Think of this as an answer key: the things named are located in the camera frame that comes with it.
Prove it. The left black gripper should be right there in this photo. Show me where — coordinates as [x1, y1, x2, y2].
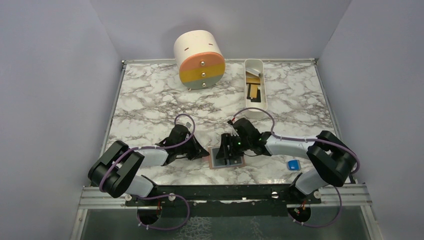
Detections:
[176, 133, 209, 161]

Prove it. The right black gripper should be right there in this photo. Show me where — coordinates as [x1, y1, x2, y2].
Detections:
[216, 132, 251, 159]

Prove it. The dark credit card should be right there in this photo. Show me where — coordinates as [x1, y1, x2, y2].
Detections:
[210, 147, 226, 169]

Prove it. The brown leather card holder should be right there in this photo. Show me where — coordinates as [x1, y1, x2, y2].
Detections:
[207, 146, 246, 170]

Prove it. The gold black striped card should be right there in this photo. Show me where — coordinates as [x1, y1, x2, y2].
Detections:
[246, 84, 262, 103]

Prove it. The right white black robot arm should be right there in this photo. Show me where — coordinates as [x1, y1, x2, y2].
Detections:
[215, 118, 357, 204]

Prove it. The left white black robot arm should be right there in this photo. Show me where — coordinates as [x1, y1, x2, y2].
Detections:
[87, 124, 209, 206]

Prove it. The cards stack in tray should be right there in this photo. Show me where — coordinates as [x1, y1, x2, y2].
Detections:
[245, 67, 262, 85]

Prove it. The small blue object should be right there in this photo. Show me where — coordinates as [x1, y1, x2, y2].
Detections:
[287, 159, 302, 171]

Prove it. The long white oval tray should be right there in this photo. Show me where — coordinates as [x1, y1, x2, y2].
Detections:
[244, 58, 268, 111]

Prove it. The round drawer cabinet orange yellow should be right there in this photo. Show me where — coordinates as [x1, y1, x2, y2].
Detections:
[173, 30, 226, 90]

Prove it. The aluminium table frame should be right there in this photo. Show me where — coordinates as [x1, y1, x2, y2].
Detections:
[71, 56, 383, 240]

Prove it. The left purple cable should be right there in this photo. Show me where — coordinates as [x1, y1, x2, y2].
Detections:
[99, 113, 196, 231]

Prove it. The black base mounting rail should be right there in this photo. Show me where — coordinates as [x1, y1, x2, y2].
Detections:
[125, 183, 322, 218]

